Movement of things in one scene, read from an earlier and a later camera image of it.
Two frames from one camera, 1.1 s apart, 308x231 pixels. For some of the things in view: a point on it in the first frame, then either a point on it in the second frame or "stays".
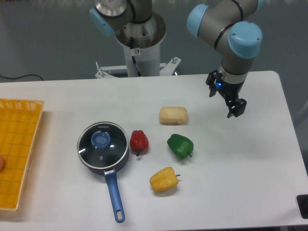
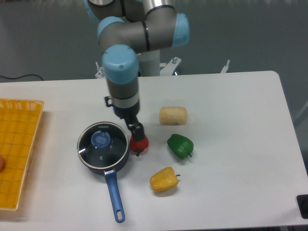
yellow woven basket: [19, 121] stays
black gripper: [230, 91] to [137, 128]
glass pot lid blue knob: [100, 138] stays
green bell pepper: [180, 146] stays
